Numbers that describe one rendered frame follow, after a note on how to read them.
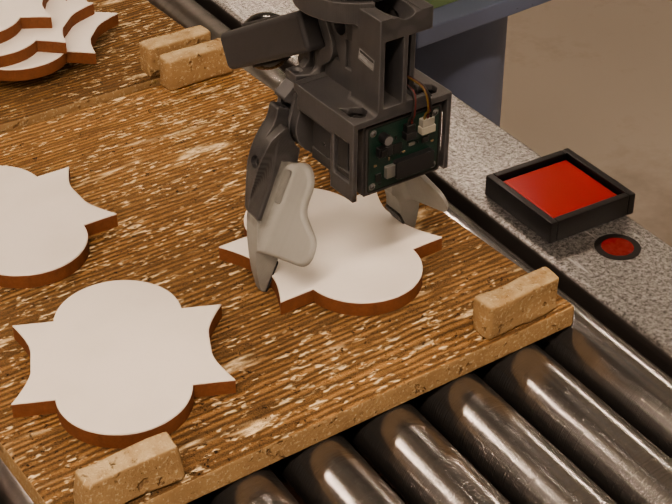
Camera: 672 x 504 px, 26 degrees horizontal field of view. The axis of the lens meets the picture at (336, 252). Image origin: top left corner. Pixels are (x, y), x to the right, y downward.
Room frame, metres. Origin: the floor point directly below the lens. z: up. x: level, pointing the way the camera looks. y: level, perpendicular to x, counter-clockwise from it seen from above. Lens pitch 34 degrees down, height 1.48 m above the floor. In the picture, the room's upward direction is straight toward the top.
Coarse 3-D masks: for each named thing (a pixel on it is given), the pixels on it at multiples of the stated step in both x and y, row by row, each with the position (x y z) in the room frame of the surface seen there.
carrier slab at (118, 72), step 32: (96, 0) 1.19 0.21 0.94; (128, 0) 1.19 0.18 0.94; (128, 32) 1.13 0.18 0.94; (160, 32) 1.13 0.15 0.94; (96, 64) 1.07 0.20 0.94; (128, 64) 1.07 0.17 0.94; (0, 96) 1.01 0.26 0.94; (32, 96) 1.01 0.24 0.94; (64, 96) 1.01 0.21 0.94; (96, 96) 1.01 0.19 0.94; (0, 128) 0.97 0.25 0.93
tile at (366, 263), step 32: (320, 192) 0.85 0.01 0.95; (320, 224) 0.81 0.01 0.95; (352, 224) 0.81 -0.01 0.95; (384, 224) 0.81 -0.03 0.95; (224, 256) 0.78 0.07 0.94; (320, 256) 0.77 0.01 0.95; (352, 256) 0.77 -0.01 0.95; (384, 256) 0.77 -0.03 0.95; (416, 256) 0.77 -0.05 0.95; (288, 288) 0.74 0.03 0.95; (320, 288) 0.74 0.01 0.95; (352, 288) 0.74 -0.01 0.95; (384, 288) 0.74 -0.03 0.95; (416, 288) 0.74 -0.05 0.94
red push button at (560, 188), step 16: (528, 176) 0.90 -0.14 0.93; (544, 176) 0.90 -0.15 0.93; (560, 176) 0.90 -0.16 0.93; (576, 176) 0.90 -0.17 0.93; (528, 192) 0.88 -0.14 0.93; (544, 192) 0.88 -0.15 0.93; (560, 192) 0.88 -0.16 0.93; (576, 192) 0.88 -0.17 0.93; (592, 192) 0.88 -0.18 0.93; (608, 192) 0.88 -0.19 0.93; (544, 208) 0.86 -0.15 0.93; (560, 208) 0.86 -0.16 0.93; (576, 208) 0.86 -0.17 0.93
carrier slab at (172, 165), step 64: (64, 128) 0.96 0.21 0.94; (128, 128) 0.96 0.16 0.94; (192, 128) 0.96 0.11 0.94; (256, 128) 0.96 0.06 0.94; (128, 192) 0.87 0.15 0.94; (192, 192) 0.87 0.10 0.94; (384, 192) 0.87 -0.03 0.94; (128, 256) 0.79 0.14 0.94; (192, 256) 0.79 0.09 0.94; (448, 256) 0.79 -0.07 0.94; (0, 320) 0.72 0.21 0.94; (256, 320) 0.72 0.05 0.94; (320, 320) 0.72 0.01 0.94; (384, 320) 0.72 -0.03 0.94; (448, 320) 0.72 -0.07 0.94; (0, 384) 0.66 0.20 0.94; (256, 384) 0.66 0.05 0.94; (320, 384) 0.66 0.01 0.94; (384, 384) 0.66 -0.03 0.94; (0, 448) 0.61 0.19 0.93; (64, 448) 0.60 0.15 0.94; (192, 448) 0.60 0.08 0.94; (256, 448) 0.60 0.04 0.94
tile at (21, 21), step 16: (0, 0) 1.09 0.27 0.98; (16, 0) 1.09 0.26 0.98; (32, 0) 1.09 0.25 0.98; (48, 0) 1.12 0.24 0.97; (0, 16) 1.06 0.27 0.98; (16, 16) 1.06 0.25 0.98; (32, 16) 1.06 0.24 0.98; (48, 16) 1.06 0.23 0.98; (0, 32) 1.04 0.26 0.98; (16, 32) 1.05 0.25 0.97
